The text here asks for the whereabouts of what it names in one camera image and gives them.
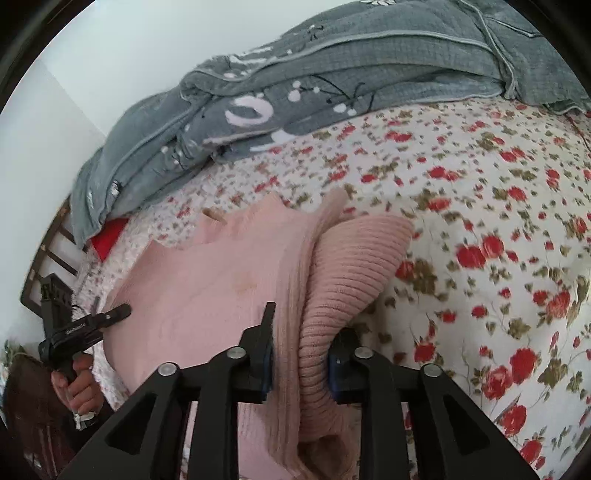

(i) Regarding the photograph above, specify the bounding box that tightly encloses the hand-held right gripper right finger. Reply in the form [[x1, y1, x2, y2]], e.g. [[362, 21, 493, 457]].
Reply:
[[328, 329, 541, 480]]

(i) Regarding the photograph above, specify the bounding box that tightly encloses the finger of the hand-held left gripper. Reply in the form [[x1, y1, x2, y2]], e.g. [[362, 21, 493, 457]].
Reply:
[[90, 304, 132, 329]]

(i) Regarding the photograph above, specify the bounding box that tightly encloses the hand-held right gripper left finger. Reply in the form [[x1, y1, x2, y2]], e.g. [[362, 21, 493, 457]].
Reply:
[[58, 302, 278, 480]]

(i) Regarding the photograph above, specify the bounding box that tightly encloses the pink knit sweater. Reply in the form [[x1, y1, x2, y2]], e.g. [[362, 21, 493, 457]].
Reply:
[[99, 187, 414, 480]]

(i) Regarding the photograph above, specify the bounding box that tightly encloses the person's left hand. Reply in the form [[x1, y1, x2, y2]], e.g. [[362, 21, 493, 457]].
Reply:
[[51, 357, 105, 428]]

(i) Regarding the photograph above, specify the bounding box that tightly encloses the red cloth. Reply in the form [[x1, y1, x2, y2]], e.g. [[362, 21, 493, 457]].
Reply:
[[90, 218, 129, 259]]

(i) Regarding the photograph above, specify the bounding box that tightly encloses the floral quilted bed sheet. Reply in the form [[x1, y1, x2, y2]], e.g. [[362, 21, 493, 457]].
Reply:
[[74, 99, 591, 480]]

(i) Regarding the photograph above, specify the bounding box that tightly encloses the grey floral blanket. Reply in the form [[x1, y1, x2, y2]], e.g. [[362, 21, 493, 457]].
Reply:
[[69, 0, 591, 245]]

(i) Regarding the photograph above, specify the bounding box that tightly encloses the wooden bed headboard rail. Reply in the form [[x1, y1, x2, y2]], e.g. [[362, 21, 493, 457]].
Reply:
[[21, 194, 93, 319]]

